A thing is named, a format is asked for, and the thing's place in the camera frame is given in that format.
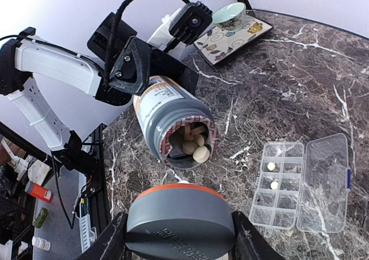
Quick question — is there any white round pill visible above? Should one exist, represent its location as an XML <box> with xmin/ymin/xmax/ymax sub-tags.
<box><xmin>267</xmin><ymin>162</ymin><xmax>276</xmax><ymax>171</ymax></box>
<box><xmin>270</xmin><ymin>181</ymin><xmax>279</xmax><ymax>190</ymax></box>

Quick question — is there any floral patterned cloth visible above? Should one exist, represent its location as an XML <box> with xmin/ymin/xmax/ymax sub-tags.
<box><xmin>194</xmin><ymin>14</ymin><xmax>273</xmax><ymax>66</ymax></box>

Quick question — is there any clear plastic pill organizer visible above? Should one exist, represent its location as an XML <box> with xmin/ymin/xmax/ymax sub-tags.
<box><xmin>248</xmin><ymin>133</ymin><xmax>351</xmax><ymax>233</ymax></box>

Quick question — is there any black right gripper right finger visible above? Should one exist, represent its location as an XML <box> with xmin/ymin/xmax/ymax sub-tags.
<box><xmin>232</xmin><ymin>211</ymin><xmax>284</xmax><ymax>260</ymax></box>

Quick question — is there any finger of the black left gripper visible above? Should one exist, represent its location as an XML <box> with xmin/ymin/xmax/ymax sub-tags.
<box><xmin>108</xmin><ymin>37</ymin><xmax>151</xmax><ymax>96</ymax></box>

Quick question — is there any white slotted cable duct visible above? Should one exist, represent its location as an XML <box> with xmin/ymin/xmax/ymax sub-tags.
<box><xmin>77</xmin><ymin>174</ymin><xmax>97</xmax><ymax>253</ymax></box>

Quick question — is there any white bottle background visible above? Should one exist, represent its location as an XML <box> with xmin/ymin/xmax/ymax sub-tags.
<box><xmin>32</xmin><ymin>236</ymin><xmax>51</xmax><ymax>251</ymax></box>

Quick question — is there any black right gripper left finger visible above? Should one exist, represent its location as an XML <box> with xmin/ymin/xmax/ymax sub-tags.
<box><xmin>77</xmin><ymin>212</ymin><xmax>130</xmax><ymax>260</ymax></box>

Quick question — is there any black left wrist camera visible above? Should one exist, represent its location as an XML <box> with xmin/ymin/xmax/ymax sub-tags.
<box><xmin>169</xmin><ymin>1</ymin><xmax>213</xmax><ymax>45</ymax></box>

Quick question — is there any green small object background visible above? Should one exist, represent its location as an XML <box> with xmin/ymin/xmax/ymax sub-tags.
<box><xmin>33</xmin><ymin>208</ymin><xmax>48</xmax><ymax>228</ymax></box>

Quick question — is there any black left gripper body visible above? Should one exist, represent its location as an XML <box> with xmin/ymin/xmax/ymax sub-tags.
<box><xmin>95</xmin><ymin>21</ymin><xmax>198</xmax><ymax>106</ymax></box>

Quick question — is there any orange pill bottle grey cap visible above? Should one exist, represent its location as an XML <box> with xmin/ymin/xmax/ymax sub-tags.
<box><xmin>133</xmin><ymin>76</ymin><xmax>219</xmax><ymax>169</ymax></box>

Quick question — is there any pale green ceramic bowl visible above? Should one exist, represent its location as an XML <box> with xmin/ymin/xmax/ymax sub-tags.
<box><xmin>212</xmin><ymin>2</ymin><xmax>246</xmax><ymax>32</ymax></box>

